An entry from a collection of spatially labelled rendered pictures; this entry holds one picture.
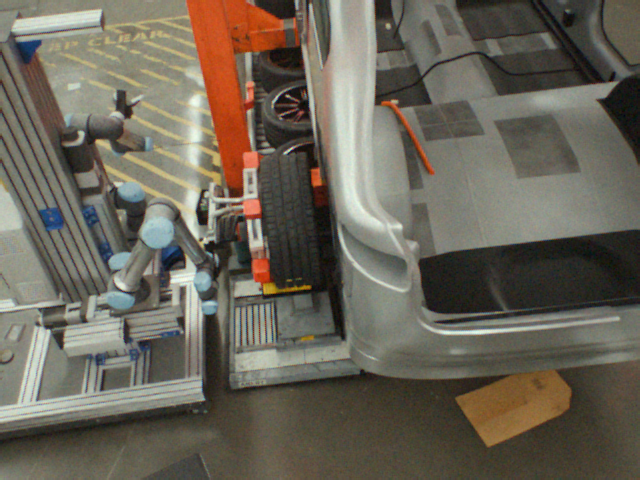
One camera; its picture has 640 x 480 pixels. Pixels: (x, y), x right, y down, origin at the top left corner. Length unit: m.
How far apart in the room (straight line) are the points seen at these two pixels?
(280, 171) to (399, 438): 1.46
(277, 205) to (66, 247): 0.97
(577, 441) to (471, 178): 1.38
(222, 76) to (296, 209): 0.80
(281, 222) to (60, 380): 1.53
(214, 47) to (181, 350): 1.58
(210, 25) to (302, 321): 1.59
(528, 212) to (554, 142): 0.45
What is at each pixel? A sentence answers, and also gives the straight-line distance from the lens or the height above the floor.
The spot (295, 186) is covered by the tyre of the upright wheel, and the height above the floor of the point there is 1.16.
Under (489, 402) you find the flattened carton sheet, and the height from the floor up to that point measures 0.01.
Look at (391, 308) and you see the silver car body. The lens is 2.36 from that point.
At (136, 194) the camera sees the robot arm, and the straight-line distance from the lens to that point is 3.44.
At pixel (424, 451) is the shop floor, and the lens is 3.53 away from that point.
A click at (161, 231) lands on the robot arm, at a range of 2.69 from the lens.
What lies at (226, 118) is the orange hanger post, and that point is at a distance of 3.55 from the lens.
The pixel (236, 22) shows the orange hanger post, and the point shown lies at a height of 0.77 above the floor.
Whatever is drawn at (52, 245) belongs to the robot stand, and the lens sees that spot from 3.26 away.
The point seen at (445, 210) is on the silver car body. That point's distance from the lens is 3.21.
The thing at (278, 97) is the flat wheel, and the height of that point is 0.49.
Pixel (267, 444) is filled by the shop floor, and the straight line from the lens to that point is 3.59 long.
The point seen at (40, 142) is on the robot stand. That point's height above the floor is 1.60.
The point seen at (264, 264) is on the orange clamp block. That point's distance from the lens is 3.12.
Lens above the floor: 3.09
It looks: 44 degrees down
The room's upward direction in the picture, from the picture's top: 6 degrees counter-clockwise
